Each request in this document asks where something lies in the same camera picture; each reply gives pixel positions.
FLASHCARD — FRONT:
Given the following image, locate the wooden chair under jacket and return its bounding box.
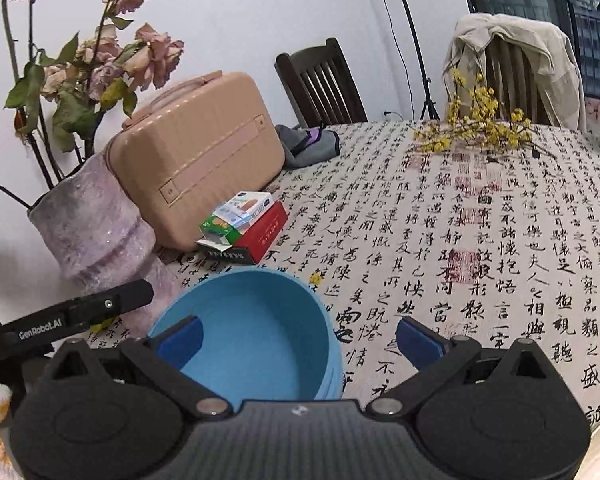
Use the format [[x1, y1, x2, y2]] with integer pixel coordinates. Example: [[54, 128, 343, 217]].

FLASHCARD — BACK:
[[482, 37, 538, 123]]

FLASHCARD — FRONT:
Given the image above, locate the red and black box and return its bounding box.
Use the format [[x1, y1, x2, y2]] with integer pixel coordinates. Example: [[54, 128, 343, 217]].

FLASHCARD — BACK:
[[196, 200, 290, 265]]

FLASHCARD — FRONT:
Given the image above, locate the white and blue box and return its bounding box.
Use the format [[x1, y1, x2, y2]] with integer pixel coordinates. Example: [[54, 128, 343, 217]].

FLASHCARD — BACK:
[[215, 191, 273, 226]]

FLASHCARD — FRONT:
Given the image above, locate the grey and purple cloth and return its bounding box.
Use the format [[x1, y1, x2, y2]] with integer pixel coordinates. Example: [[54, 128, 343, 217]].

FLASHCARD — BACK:
[[274, 124, 342, 170]]

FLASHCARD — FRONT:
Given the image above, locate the dried pink rose bouquet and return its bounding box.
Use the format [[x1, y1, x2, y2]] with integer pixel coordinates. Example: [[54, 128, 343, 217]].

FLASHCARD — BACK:
[[0, 0, 186, 208]]

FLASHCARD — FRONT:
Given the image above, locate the studio lamp on stand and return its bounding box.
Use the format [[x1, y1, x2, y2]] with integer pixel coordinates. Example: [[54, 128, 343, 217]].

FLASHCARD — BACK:
[[370, 0, 443, 122]]

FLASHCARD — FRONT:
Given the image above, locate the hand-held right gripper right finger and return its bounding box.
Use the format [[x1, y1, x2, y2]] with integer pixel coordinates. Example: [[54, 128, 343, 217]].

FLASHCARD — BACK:
[[367, 316, 563, 421]]

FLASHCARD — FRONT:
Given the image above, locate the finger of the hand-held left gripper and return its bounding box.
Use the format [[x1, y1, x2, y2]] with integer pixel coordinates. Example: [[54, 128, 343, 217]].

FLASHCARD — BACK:
[[75, 279, 155, 323]]

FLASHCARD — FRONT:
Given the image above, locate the small pink suitcase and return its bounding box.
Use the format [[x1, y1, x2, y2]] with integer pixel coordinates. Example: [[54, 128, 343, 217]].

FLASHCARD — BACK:
[[105, 71, 287, 251]]

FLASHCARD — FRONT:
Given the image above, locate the pink grey stone vase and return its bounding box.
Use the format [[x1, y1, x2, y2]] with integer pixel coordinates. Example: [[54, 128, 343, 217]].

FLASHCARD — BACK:
[[27, 152, 191, 328]]

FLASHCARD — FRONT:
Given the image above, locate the beige jacket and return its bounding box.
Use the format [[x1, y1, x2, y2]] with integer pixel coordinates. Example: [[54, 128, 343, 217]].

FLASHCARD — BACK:
[[442, 12, 588, 133]]

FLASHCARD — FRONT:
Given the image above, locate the yellow flower branch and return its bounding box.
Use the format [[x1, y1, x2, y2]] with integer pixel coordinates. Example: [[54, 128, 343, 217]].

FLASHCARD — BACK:
[[412, 67, 556, 158]]

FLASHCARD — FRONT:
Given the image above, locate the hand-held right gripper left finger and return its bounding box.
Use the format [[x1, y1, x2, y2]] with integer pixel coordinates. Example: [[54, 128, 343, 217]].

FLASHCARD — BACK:
[[42, 316, 233, 421]]

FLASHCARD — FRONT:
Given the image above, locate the dark wooden chair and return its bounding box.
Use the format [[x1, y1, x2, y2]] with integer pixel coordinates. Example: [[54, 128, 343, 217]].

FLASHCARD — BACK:
[[275, 37, 368, 131]]

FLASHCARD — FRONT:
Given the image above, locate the green and white box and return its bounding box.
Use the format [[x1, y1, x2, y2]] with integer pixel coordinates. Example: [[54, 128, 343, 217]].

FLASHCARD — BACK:
[[200, 214, 243, 246]]

